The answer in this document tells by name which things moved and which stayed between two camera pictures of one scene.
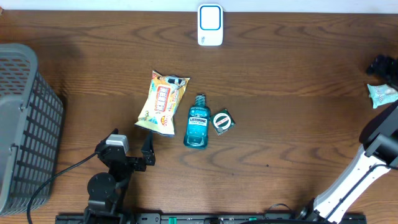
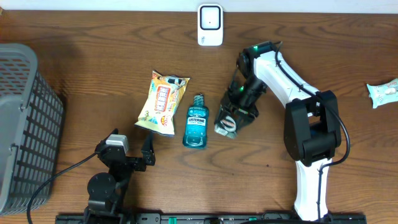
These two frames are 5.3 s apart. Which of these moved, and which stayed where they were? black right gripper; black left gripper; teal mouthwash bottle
Moved: black right gripper
Stayed: teal mouthwash bottle; black left gripper
